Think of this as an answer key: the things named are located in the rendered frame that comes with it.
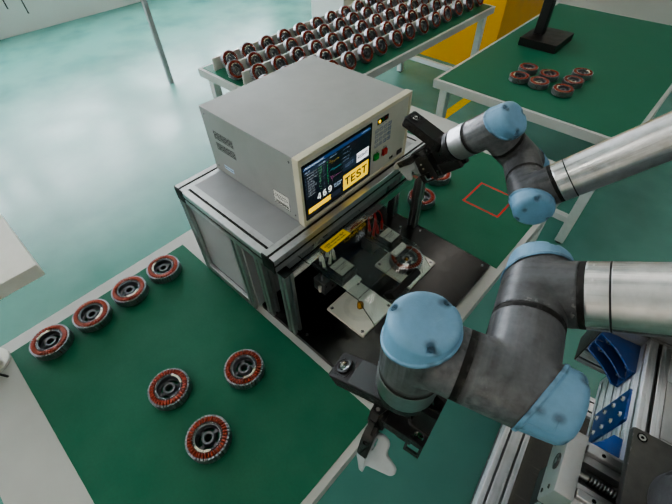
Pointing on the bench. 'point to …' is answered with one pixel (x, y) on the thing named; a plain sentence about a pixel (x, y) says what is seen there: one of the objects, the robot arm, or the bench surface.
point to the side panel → (221, 255)
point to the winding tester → (302, 128)
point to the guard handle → (403, 284)
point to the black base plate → (435, 280)
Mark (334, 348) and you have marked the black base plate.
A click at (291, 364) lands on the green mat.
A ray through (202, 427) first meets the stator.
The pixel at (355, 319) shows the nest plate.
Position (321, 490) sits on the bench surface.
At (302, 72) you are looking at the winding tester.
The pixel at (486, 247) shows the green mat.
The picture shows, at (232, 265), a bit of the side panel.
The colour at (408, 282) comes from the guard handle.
